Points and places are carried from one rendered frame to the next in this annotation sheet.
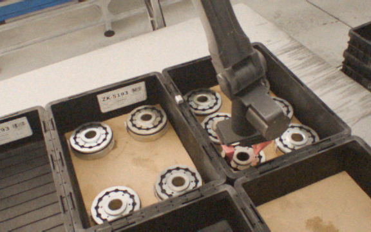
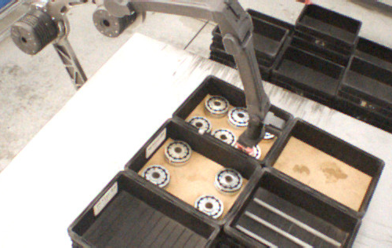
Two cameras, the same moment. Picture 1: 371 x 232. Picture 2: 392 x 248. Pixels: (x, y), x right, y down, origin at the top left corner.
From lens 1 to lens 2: 1.06 m
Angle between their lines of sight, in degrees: 31
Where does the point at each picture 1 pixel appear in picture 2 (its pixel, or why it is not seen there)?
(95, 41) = not seen: outside the picture
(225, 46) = (261, 102)
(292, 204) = (281, 164)
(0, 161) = (107, 217)
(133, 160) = (187, 179)
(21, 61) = not seen: outside the picture
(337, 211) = (301, 158)
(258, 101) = (272, 121)
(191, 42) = (127, 79)
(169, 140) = (197, 158)
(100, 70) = (78, 126)
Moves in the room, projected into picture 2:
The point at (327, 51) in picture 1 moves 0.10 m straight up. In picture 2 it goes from (168, 37) to (169, 27)
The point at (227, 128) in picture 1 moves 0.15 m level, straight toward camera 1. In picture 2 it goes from (245, 138) to (270, 169)
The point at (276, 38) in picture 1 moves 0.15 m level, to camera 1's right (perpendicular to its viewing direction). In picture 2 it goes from (183, 56) to (205, 47)
